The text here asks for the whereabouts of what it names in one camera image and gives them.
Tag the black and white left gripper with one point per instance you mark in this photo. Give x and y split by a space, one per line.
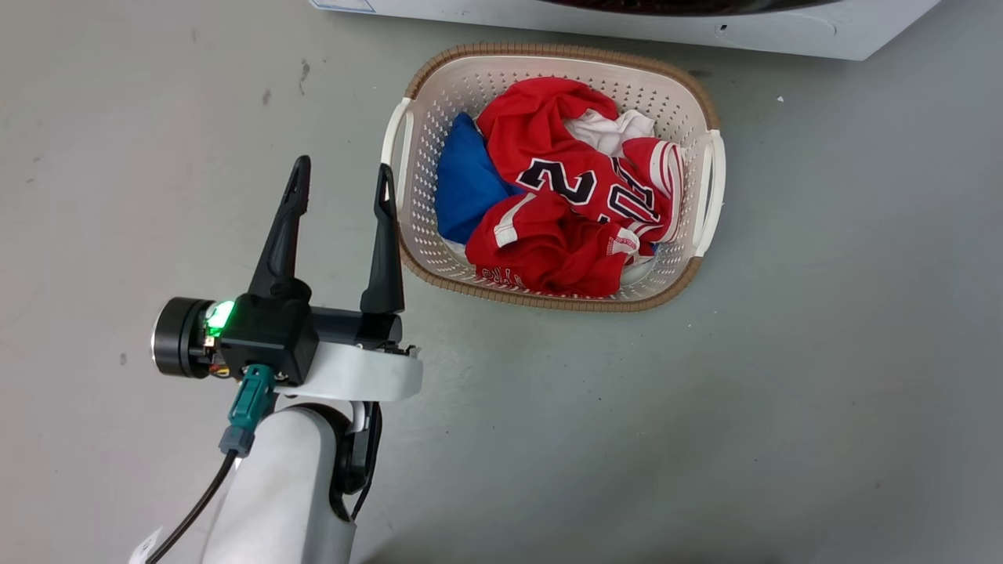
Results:
270 333

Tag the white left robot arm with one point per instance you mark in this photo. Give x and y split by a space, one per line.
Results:
282 486

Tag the white washing machine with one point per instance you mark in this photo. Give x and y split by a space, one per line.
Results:
783 35

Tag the blue cloth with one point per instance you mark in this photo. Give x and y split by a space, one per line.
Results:
466 184

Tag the white laundry basket brown rim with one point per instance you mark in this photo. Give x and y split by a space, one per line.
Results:
439 102

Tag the red shorts with white trim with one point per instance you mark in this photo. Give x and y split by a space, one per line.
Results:
548 251

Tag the red jersey with number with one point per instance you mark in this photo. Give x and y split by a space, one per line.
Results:
564 157

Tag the white garment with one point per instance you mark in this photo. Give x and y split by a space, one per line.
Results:
607 129

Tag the white paper tag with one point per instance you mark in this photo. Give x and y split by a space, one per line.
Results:
144 545

